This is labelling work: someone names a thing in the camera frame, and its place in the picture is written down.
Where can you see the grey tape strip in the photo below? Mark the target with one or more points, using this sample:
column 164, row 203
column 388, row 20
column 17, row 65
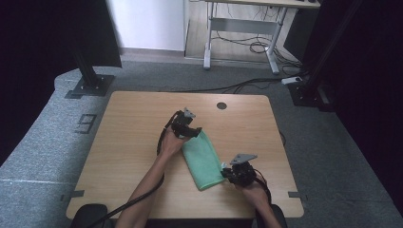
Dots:
column 74, row 193
column 296, row 195

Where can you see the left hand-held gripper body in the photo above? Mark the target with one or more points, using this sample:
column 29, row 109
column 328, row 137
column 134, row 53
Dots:
column 181, row 122

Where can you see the black curtain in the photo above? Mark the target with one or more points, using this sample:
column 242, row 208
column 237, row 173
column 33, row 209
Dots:
column 374, row 95
column 38, row 63

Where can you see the black box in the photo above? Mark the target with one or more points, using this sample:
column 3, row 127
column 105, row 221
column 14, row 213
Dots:
column 296, row 34

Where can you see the black metal stand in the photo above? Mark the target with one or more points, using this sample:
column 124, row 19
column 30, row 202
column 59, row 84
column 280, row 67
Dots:
column 90, row 83
column 309, row 90

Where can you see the black chair armrest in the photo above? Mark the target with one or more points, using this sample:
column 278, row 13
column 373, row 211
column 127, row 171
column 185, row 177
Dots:
column 92, row 215
column 280, row 215

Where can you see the person's right hand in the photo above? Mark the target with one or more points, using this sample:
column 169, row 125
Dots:
column 255, row 194

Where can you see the white power strip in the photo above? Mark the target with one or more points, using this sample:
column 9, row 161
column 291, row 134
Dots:
column 291, row 80

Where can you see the dark round table grommet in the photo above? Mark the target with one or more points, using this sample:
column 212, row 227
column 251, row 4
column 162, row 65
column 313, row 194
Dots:
column 221, row 105

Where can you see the person's left hand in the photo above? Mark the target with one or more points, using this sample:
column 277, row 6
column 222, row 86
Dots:
column 172, row 142

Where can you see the white cabinet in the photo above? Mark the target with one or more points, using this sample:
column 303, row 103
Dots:
column 149, row 23

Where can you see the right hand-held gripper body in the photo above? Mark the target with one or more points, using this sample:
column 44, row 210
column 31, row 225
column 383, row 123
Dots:
column 243, row 172

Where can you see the white desk frame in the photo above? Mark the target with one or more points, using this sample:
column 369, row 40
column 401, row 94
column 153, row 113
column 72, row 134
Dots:
column 240, row 26

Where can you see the green cloth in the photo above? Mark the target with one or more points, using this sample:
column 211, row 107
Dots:
column 202, row 161

